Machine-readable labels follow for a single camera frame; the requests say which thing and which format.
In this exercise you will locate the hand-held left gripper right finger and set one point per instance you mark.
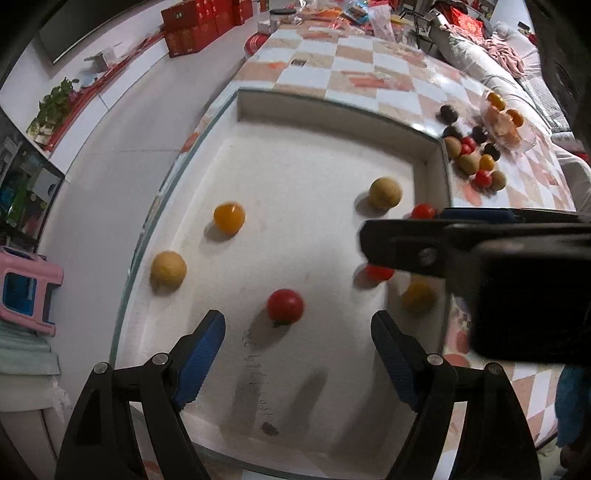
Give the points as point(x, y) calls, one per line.
point(395, 360)

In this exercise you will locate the tan longan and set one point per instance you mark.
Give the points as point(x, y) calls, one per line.
point(385, 193)
point(471, 163)
point(168, 272)
point(452, 147)
point(497, 180)

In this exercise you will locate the grey blanket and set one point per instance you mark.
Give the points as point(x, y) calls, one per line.
point(547, 104)

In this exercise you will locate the dark television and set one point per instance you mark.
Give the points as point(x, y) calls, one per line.
point(92, 27)

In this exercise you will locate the stack of red gift boxes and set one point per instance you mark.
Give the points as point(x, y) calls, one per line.
point(191, 39)

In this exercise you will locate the green potted plant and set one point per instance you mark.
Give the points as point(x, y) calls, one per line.
point(53, 106)

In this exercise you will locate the orange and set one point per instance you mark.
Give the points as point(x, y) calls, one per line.
point(496, 99)
point(515, 116)

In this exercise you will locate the dark purple plum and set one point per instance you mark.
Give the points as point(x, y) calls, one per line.
point(452, 131)
point(447, 113)
point(491, 151)
point(479, 134)

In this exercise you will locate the pink plastic stool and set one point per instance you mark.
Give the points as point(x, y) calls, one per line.
point(27, 290)

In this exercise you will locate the red printed bag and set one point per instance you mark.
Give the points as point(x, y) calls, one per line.
point(466, 19)

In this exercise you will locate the mint green cloth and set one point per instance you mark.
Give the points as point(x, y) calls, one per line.
point(25, 350)

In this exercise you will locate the clear plastic bowl with oranges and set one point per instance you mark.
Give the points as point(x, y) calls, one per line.
point(521, 143)

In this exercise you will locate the small white carton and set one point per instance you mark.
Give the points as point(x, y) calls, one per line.
point(102, 60)

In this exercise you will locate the pile of plastic snack bags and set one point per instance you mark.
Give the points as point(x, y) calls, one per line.
point(351, 16)

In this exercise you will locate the beige leather sofa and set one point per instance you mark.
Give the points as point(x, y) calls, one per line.
point(466, 55)

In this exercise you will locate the red cherry tomato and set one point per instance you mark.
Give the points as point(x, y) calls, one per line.
point(285, 305)
point(379, 273)
point(468, 145)
point(424, 211)
point(483, 177)

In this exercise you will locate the dark display cabinet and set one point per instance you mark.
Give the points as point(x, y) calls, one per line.
point(25, 184)

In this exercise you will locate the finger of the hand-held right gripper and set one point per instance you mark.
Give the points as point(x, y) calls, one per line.
point(475, 213)
point(397, 244)

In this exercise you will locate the red plastic stool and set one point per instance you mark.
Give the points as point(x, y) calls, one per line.
point(255, 45)

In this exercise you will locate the white cardboard box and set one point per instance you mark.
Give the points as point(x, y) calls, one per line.
point(286, 166)

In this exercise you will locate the checkered printed tablecloth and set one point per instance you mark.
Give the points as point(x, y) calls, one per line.
point(360, 78)

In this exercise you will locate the yellow cherry tomato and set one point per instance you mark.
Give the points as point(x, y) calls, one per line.
point(418, 296)
point(487, 161)
point(229, 217)

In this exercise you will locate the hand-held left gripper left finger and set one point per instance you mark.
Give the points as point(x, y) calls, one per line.
point(201, 360)

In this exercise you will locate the white low cabinet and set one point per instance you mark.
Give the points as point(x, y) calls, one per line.
point(124, 87)

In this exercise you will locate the pink cloth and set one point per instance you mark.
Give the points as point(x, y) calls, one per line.
point(505, 55)

